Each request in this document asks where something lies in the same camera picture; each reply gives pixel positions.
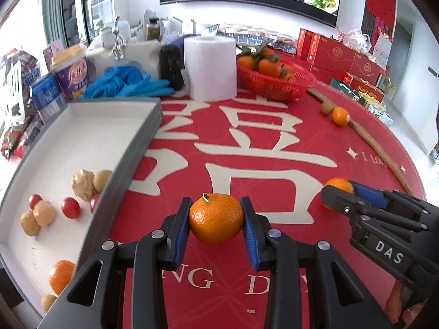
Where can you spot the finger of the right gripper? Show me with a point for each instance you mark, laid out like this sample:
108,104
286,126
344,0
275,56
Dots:
355,207
395,202

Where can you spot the black electronic device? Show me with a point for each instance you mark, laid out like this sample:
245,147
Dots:
172,67

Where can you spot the green gift box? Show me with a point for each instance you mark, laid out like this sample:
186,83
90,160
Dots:
368,101

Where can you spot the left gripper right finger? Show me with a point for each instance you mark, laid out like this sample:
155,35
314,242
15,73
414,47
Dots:
336,296

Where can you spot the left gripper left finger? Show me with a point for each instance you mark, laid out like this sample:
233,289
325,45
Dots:
94,297

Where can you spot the red gift boxes stack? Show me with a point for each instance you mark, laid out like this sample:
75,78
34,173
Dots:
331,60

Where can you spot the small orange by scratcher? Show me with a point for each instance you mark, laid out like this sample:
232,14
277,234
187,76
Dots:
340,116

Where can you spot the round red table mat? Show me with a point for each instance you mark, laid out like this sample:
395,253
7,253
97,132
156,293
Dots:
277,154

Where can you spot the plaid cloth on counter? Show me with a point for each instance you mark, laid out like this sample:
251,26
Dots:
255,36

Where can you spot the grey white storage tray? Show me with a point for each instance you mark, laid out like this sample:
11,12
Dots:
93,135

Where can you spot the dried husk fruit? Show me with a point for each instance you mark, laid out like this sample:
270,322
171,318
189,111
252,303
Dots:
82,184
44,213
29,224

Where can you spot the brown longan by scratcher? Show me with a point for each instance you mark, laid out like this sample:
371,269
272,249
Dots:
327,107

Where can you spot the red cherry tomato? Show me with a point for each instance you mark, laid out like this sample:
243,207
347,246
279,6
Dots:
34,200
70,208

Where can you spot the mandarins with leaves in basket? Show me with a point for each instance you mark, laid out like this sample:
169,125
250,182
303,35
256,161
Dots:
264,60

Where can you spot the white paper towel roll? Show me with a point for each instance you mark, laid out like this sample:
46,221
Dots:
211,65

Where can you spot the blue rubber gloves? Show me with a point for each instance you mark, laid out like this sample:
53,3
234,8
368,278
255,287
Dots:
126,81

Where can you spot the purple milk tea cup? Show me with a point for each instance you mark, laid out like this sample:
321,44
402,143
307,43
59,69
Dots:
71,71

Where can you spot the operator hand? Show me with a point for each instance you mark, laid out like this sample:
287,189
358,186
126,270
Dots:
394,307

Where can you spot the long wooden back scratcher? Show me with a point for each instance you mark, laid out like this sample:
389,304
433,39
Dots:
379,137

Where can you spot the red plastic fruit basket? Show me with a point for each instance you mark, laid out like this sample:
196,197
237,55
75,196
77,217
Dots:
288,88

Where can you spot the white appliance with faucet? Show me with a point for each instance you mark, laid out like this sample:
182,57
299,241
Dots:
115,51

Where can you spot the large orange mandarin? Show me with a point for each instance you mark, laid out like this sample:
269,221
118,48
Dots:
60,275

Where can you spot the blue snack package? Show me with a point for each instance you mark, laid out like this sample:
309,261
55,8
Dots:
47,97

